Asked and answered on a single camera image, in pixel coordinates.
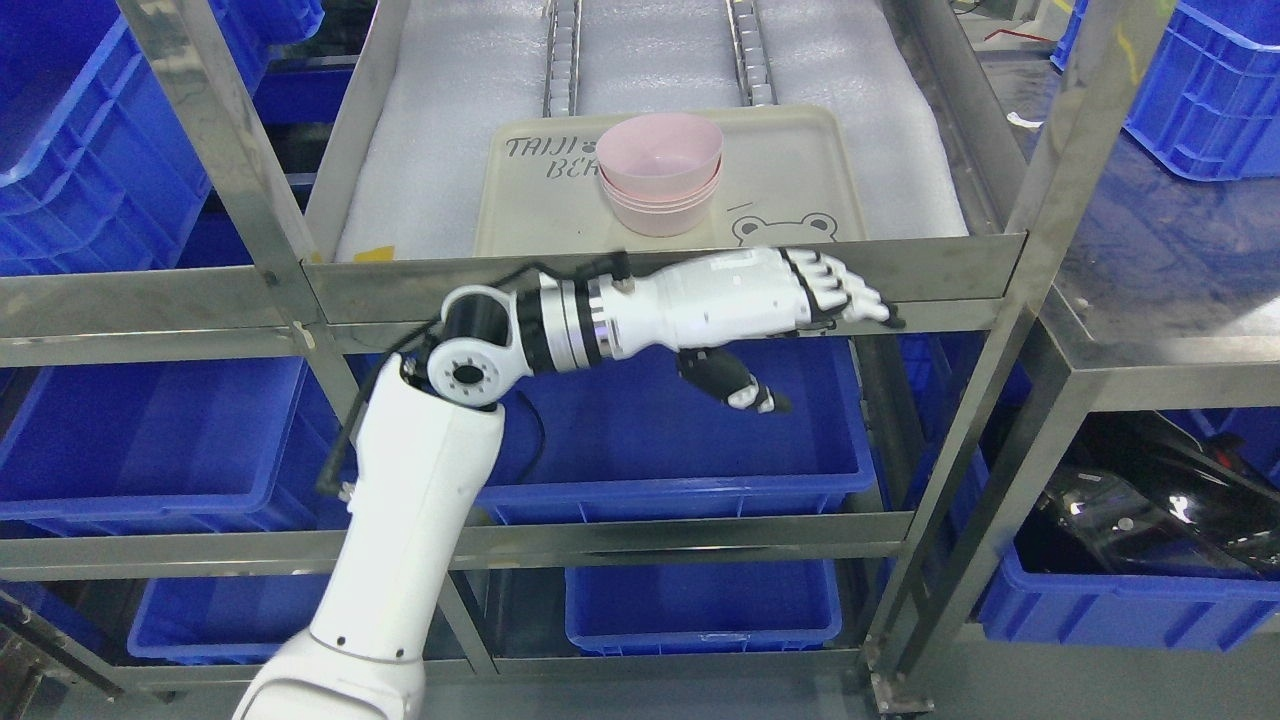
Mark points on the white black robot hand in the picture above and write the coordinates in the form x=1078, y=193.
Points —
x=696, y=307

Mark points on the pink ikea bowl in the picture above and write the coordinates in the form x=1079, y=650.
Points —
x=660, y=156

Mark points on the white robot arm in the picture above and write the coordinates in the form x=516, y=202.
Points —
x=426, y=430

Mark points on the blue bin under arm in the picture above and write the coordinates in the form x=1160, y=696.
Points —
x=632, y=441

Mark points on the steel shelf rack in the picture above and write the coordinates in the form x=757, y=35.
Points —
x=998, y=284

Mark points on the stacked pink bowls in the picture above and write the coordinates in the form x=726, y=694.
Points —
x=661, y=219

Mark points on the beige bear tray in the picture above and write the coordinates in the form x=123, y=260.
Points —
x=786, y=179

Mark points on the black helmet in bin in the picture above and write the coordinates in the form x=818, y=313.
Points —
x=1136, y=494

